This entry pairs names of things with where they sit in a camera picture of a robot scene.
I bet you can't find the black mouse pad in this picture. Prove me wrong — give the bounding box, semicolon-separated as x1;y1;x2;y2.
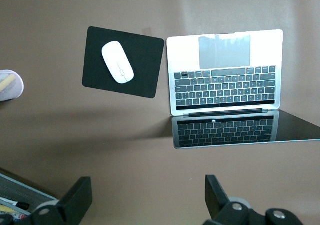
82;26;165;100

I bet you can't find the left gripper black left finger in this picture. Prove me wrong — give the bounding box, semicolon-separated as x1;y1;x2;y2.
29;176;94;225

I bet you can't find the white computer mouse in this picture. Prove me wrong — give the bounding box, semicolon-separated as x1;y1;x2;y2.
101;40;135;85

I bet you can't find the yellow stick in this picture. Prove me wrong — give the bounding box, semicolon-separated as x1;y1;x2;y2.
0;204;20;214

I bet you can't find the pink translucent pen cup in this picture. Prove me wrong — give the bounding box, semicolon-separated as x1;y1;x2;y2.
0;69;25;104

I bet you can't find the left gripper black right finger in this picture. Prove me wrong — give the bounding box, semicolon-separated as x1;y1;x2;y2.
203;174;305;225

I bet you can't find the tan wooden stick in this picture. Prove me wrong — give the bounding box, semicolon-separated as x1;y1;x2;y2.
0;75;17;91

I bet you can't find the grey wire mesh tray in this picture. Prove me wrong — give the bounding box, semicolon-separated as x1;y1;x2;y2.
0;169;60;225

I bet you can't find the silver laptop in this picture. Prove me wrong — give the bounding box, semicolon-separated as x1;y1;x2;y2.
166;29;320;150

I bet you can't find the white marker with black cap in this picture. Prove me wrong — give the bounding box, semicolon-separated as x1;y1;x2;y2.
0;196;31;210

